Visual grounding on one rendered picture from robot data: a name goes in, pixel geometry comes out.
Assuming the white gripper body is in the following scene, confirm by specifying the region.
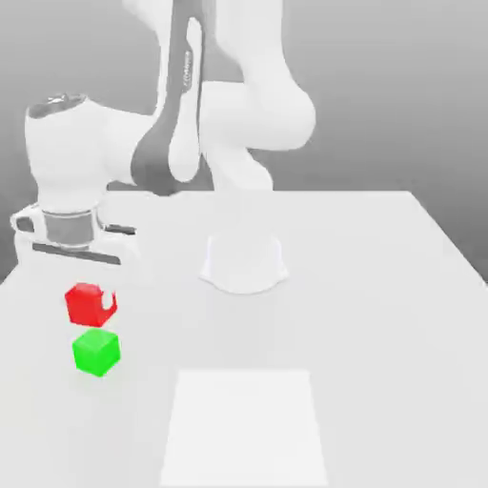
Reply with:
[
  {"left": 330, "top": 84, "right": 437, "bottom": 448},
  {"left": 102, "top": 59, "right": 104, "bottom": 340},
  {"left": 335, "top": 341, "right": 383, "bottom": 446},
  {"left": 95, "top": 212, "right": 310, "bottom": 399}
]
[{"left": 13, "top": 233, "right": 141, "bottom": 286}]

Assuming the small red cube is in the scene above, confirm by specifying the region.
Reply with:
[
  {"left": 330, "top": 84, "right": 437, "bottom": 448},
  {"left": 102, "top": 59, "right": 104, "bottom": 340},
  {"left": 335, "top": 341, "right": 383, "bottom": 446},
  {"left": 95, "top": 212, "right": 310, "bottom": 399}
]
[{"left": 63, "top": 281, "right": 118, "bottom": 329}]

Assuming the small green cube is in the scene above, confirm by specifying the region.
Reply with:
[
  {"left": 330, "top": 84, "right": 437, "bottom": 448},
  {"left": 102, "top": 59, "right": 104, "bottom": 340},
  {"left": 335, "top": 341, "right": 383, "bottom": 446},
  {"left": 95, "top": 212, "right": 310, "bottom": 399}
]
[{"left": 71, "top": 328, "right": 122, "bottom": 378}]

